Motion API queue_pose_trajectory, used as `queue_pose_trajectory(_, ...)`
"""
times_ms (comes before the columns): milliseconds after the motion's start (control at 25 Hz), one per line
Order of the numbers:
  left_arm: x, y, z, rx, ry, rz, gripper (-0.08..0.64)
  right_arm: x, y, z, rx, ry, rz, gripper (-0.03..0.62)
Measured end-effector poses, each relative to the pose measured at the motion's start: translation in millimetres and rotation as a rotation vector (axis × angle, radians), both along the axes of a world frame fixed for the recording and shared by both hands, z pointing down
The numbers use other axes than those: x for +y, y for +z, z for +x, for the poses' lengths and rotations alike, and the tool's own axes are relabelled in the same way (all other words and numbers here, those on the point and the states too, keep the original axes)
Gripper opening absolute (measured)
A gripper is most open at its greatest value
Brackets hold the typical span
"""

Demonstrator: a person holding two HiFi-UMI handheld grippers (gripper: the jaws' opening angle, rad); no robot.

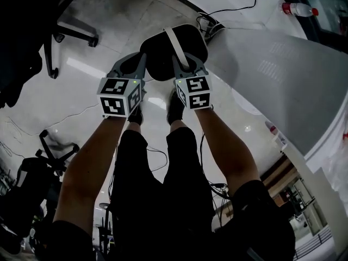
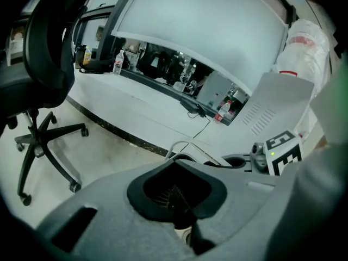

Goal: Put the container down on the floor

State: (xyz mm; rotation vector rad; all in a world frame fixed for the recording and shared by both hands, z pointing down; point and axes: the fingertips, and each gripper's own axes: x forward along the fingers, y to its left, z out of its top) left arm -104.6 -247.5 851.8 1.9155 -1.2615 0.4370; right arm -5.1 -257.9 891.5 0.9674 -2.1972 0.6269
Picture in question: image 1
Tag person's right black shoe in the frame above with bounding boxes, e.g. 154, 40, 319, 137
166, 90, 185, 126

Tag person's left forearm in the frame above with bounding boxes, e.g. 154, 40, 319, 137
53, 117, 128, 238

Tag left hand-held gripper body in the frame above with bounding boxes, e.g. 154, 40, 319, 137
96, 69, 147, 119

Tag white power strip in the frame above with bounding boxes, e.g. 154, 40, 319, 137
201, 17, 226, 42

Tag person's right forearm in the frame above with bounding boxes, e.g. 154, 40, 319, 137
194, 109, 262, 198

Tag person's black clothing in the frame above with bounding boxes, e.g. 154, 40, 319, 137
46, 126, 296, 261

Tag red-capped water bottle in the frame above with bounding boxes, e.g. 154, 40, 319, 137
281, 2, 319, 17

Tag black adapter cable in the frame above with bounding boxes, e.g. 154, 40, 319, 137
197, 0, 258, 24

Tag black waste bin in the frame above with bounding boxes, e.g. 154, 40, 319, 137
139, 23, 209, 83

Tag person's left black shoe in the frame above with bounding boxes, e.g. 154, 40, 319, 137
127, 103, 144, 126

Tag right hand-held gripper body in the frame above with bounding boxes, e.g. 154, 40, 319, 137
173, 66, 213, 111

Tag black high-back office chair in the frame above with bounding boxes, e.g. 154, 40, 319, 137
0, 0, 99, 108

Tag person's black shoe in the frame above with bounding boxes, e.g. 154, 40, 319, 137
127, 103, 144, 126
166, 90, 185, 126

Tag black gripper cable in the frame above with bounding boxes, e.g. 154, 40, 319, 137
200, 132, 232, 201

